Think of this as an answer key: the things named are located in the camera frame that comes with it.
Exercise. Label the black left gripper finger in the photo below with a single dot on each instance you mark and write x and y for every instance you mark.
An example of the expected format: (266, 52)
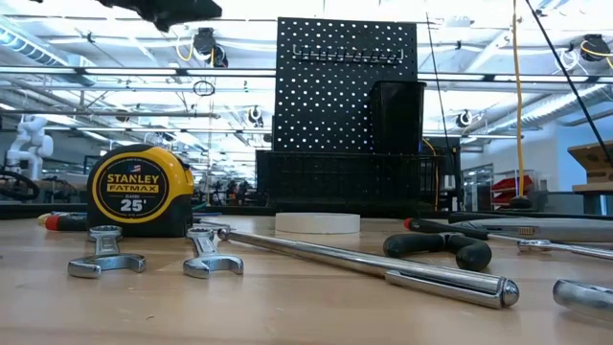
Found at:
(177, 12)

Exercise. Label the yellow black Stanley tape measure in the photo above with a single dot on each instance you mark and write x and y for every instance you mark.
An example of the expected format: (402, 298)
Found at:
(139, 191)

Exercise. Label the silver combination wrench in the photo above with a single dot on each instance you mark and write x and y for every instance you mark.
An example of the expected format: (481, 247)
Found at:
(207, 249)
(106, 249)

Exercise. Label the white tape roll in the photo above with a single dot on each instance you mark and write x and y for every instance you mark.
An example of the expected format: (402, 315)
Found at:
(316, 223)

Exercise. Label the chrome telescoping rod tool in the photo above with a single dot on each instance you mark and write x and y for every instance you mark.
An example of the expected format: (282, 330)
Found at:
(364, 261)

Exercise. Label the black screwdriver red cap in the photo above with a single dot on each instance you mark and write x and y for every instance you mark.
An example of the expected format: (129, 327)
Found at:
(67, 223)
(440, 227)

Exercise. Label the long slim chrome wrench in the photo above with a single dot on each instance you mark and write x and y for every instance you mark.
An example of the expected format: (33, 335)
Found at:
(536, 245)

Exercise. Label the grey utility knife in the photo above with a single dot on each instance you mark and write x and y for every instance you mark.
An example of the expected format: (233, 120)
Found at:
(565, 231)

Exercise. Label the large chrome wrench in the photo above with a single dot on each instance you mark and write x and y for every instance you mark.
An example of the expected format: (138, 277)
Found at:
(584, 298)

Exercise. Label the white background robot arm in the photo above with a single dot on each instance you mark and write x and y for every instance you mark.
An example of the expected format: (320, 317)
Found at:
(31, 139)

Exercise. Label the black metal pegboard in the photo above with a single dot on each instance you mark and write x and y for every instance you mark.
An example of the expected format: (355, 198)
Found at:
(325, 110)

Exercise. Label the black screwdriver yellow cap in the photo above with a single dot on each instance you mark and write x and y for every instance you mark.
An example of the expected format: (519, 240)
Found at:
(42, 219)

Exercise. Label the black plastic pegboard bin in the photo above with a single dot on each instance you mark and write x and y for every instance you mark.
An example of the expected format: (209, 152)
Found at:
(397, 120)

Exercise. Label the red storage bins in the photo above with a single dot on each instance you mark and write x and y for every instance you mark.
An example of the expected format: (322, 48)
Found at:
(512, 184)

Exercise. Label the light wooden bench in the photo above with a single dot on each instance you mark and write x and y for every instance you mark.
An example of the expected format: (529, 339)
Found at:
(594, 163)

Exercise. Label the metal hook rail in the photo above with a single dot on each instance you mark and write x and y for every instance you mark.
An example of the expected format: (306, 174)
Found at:
(345, 58)

